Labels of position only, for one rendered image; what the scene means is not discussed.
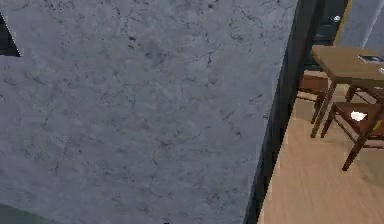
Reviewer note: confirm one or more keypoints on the grey marble worktop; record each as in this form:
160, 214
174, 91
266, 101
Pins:
140, 110

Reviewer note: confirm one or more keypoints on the dark brown wooden chair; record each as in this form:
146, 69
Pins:
361, 125
313, 85

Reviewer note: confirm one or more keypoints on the brown wooden table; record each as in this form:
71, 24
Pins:
343, 65

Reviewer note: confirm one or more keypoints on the dark green room door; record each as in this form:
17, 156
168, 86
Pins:
328, 23

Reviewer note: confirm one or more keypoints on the small white object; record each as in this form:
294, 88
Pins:
358, 116

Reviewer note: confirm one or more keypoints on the silver round door knob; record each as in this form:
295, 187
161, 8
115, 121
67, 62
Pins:
336, 18

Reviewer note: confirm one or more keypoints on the dark flat book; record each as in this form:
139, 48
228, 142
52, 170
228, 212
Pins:
370, 59

